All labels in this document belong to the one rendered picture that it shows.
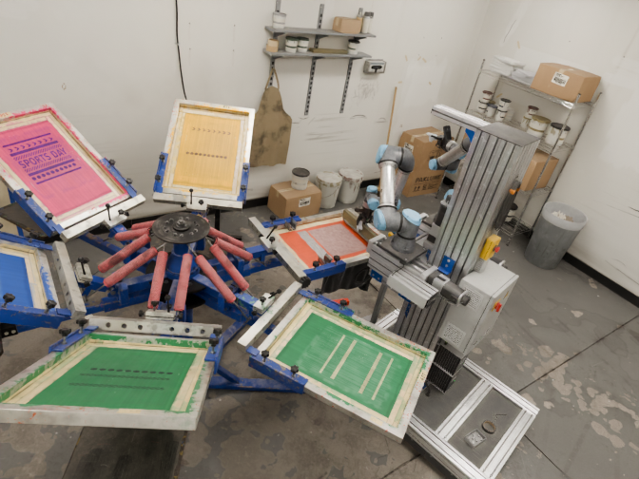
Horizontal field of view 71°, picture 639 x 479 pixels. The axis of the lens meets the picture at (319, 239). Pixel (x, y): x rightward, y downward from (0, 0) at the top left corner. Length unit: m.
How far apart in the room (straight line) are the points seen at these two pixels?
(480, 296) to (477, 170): 0.71
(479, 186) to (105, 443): 2.10
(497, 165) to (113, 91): 3.11
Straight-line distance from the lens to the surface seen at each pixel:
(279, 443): 3.17
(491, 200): 2.52
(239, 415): 3.26
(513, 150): 2.44
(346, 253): 3.08
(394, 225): 2.57
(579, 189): 5.86
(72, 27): 4.11
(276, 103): 4.80
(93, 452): 2.08
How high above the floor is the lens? 2.70
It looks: 34 degrees down
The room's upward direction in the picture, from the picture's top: 11 degrees clockwise
